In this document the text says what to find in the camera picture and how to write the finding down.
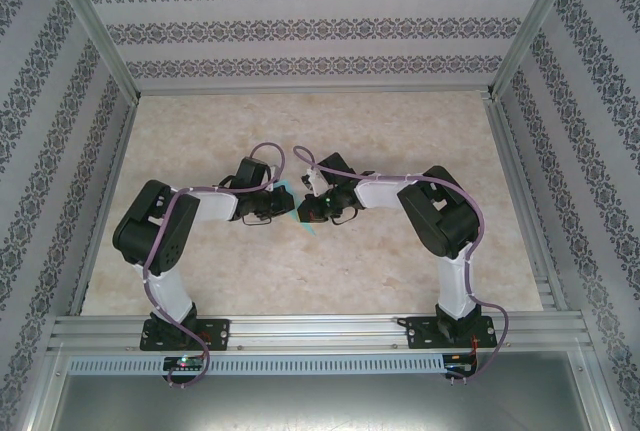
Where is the turquoise cloth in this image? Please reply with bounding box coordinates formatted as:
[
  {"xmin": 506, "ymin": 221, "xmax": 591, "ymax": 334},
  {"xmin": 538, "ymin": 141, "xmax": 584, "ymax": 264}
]
[{"xmin": 272, "ymin": 179, "xmax": 319, "ymax": 238}]

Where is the black base plate right arm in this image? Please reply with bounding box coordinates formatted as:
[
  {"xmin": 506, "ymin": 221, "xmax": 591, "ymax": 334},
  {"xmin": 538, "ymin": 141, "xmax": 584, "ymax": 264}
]
[{"xmin": 407, "ymin": 315, "xmax": 500, "ymax": 351}]

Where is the black base plate left arm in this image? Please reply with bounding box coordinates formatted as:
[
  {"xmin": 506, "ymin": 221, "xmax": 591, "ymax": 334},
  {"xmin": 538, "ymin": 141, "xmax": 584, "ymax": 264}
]
[{"xmin": 139, "ymin": 318, "xmax": 231, "ymax": 352}]

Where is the grey metal sheet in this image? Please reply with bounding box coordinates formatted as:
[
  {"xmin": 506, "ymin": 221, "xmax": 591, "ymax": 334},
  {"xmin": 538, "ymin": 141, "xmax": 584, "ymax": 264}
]
[{"xmin": 47, "ymin": 373, "xmax": 616, "ymax": 431}]

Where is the aluminium cross bar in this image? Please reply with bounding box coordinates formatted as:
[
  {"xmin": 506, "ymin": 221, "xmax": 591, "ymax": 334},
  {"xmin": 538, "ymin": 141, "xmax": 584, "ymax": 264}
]
[{"xmin": 137, "ymin": 84, "xmax": 494, "ymax": 98}]

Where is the controller board with green light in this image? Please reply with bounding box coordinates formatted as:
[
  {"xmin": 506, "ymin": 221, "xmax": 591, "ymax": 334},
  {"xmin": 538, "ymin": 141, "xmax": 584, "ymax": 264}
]
[{"xmin": 163, "ymin": 356, "xmax": 206, "ymax": 371}]

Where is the long aluminium mounting rail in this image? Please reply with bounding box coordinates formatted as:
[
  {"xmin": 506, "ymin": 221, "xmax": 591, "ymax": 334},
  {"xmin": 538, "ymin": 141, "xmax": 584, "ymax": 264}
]
[{"xmin": 47, "ymin": 314, "xmax": 596, "ymax": 352}]

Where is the slotted grey cable duct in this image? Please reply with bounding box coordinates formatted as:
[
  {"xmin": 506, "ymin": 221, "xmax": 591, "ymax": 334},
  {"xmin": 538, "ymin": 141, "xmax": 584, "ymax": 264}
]
[{"xmin": 67, "ymin": 353, "xmax": 446, "ymax": 375}]

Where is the aluminium side rail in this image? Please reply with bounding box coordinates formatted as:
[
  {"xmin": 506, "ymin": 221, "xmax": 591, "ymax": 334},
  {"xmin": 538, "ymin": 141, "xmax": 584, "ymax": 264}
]
[
  {"xmin": 482, "ymin": 98, "xmax": 569, "ymax": 312},
  {"xmin": 69, "ymin": 100, "xmax": 141, "ymax": 317}
]

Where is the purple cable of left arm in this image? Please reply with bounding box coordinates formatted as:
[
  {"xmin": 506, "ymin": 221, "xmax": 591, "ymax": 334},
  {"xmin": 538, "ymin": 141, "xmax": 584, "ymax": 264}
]
[{"xmin": 141, "ymin": 141, "xmax": 289, "ymax": 390}]

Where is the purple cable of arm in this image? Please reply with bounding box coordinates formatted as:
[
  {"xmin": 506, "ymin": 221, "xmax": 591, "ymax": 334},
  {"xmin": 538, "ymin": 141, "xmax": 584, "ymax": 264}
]
[
  {"xmin": 292, "ymin": 145, "xmax": 512, "ymax": 387},
  {"xmin": 141, "ymin": 141, "xmax": 289, "ymax": 390}
]

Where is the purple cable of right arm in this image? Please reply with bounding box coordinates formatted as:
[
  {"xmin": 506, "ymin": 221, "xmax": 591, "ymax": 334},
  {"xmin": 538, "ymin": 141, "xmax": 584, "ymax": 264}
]
[{"xmin": 292, "ymin": 145, "xmax": 512, "ymax": 387}]

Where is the aluminium frame post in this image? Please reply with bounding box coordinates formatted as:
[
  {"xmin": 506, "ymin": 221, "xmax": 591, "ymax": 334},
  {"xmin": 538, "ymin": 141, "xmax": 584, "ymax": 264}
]
[
  {"xmin": 43, "ymin": 0, "xmax": 141, "ymax": 102},
  {"xmin": 487, "ymin": 0, "xmax": 599, "ymax": 100}
]

